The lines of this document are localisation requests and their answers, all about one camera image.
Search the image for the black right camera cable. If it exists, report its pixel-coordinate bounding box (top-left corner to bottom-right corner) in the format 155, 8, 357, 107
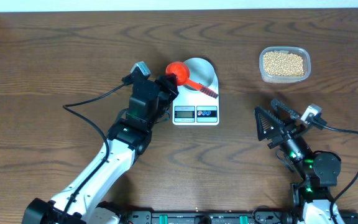
312, 119, 358, 224

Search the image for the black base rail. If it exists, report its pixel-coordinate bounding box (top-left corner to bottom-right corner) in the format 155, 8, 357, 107
98, 202, 358, 224

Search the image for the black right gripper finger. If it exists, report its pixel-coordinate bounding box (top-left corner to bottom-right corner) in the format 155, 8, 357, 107
271, 99, 301, 119
254, 106, 285, 141

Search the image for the clear plastic container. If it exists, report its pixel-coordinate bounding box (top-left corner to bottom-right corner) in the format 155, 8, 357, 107
259, 46, 311, 84

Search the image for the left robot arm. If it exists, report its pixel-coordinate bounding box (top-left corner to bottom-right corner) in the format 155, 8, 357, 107
22, 75, 178, 223

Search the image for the grey-green plastic bowl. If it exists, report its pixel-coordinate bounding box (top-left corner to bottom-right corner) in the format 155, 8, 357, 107
184, 58, 218, 91

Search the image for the red plastic scoop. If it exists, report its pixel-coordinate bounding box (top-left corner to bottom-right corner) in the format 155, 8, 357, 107
165, 62, 219, 98

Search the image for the pile of soybeans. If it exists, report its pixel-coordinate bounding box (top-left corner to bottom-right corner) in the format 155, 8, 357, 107
262, 52, 304, 77

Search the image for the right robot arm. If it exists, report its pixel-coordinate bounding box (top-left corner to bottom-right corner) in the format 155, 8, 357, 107
254, 99, 341, 223

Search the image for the white digital kitchen scale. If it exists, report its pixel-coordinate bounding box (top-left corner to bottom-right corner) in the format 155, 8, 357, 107
172, 57, 221, 126

